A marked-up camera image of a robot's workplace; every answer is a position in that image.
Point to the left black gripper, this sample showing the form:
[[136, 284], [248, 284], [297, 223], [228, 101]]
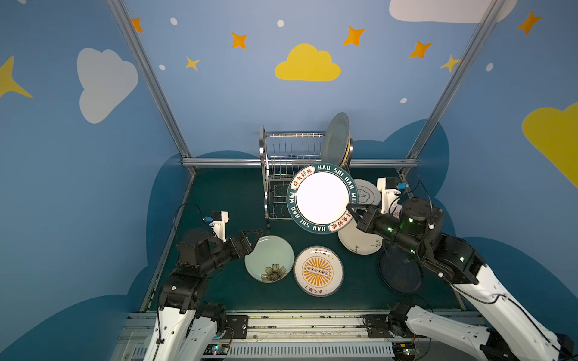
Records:
[[244, 244]]

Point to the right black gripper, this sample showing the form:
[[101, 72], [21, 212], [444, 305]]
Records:
[[368, 219]]

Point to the white plate grey emblem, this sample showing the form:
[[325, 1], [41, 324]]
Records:
[[368, 193]]

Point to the light green flower plate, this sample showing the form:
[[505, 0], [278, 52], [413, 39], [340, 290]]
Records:
[[271, 260]]

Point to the white plate dark lettered rim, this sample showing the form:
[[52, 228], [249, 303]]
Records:
[[318, 197]]

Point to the plain pale green plate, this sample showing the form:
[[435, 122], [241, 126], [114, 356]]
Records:
[[335, 139]]

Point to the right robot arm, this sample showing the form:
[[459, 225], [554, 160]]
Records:
[[513, 333]]

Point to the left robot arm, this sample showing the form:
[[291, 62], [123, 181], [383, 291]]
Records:
[[185, 324]]

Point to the stainless steel dish rack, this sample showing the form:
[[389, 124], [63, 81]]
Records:
[[284, 145]]

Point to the cream floral plate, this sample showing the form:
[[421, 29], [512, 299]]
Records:
[[359, 242]]

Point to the orange sunburst plate front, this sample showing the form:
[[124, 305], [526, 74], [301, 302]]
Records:
[[319, 271]]

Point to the dark navy plate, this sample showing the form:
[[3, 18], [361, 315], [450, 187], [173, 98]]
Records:
[[399, 271]]

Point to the left controller board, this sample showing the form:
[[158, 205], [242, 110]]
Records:
[[216, 350]]

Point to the controller board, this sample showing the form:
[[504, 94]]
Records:
[[216, 350], [404, 352]]

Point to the right controller board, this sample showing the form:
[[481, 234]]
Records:
[[404, 352]]

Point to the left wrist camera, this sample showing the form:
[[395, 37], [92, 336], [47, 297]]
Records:
[[217, 220]]

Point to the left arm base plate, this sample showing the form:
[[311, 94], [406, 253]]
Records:
[[236, 327]]

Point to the rear aluminium frame bar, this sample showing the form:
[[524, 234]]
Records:
[[250, 162]]

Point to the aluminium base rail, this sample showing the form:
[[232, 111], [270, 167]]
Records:
[[291, 334]]

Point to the right aluminium frame post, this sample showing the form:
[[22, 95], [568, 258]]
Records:
[[468, 57]]

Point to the aluminium frame post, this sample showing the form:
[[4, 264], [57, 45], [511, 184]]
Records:
[[468, 57], [130, 34]]

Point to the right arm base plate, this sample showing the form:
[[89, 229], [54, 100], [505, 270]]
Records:
[[384, 326]]

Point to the left aluminium frame post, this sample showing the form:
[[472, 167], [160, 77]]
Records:
[[130, 34]]

